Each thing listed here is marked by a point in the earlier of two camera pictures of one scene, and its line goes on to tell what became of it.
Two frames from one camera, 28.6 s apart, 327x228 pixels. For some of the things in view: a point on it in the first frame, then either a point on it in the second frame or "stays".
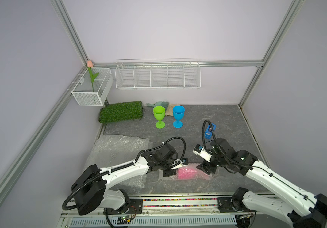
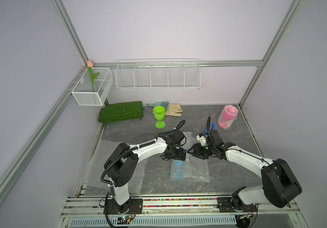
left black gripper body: [166, 169] → [176, 154]
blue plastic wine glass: [178, 113] → [179, 171]
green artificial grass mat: [119, 111] stays
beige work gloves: [169, 109] stays
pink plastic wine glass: [184, 174] → [230, 113]
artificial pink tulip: [90, 65] stays
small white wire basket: [94, 87] stays
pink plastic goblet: [190, 172] → [228, 114]
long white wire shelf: [158, 74] stays
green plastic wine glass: [159, 112] stays
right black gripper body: [209, 166] → [202, 151]
